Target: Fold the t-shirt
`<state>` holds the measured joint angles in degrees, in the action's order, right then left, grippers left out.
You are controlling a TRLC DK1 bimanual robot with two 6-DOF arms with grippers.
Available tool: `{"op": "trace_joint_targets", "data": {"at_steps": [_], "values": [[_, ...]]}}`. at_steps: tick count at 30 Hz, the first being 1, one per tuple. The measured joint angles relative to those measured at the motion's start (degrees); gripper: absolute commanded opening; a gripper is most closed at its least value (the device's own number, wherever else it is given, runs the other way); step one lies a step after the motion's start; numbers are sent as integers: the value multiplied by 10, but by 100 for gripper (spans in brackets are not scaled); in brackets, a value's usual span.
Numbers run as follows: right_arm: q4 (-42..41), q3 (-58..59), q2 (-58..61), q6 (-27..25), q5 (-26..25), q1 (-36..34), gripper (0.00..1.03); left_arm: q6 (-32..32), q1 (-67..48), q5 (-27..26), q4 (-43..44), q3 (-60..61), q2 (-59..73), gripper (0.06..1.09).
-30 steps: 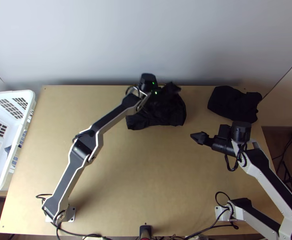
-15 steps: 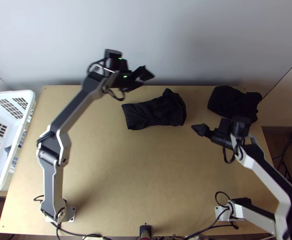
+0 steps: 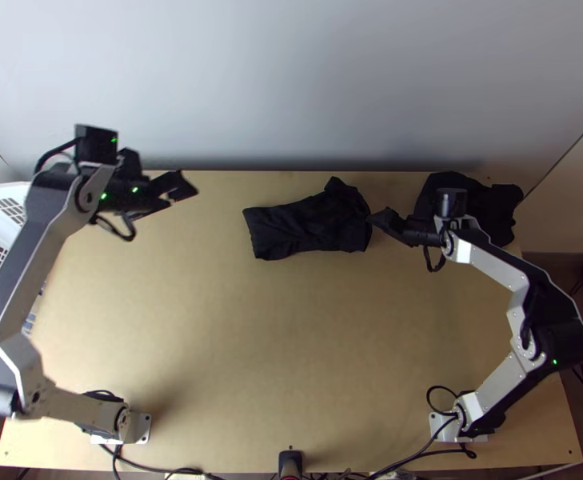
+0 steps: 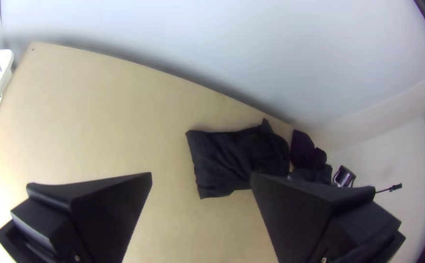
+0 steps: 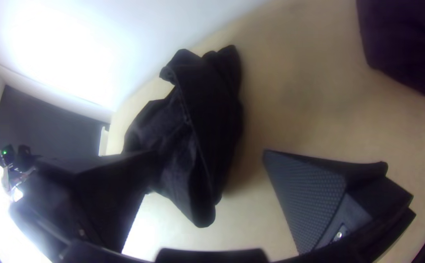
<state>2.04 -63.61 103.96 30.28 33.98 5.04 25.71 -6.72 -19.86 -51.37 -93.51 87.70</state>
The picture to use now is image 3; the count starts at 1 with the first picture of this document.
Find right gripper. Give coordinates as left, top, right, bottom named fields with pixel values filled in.
left=370, top=206, right=445, bottom=248

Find pile of folded clothes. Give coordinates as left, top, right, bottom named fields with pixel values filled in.
left=413, top=170, right=525, bottom=247

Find black cable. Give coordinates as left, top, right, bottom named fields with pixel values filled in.
left=369, top=442, right=478, bottom=479
left=94, top=210, right=138, bottom=243
left=34, top=138, right=80, bottom=172
left=422, top=242, right=445, bottom=274
left=100, top=443, right=210, bottom=480
left=425, top=384, right=465, bottom=417

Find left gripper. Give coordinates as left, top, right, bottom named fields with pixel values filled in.
left=130, top=170, right=198, bottom=214

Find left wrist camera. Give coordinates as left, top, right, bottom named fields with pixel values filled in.
left=118, top=146, right=146, bottom=184

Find black t-shirt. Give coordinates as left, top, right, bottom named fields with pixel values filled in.
left=242, top=175, right=373, bottom=261

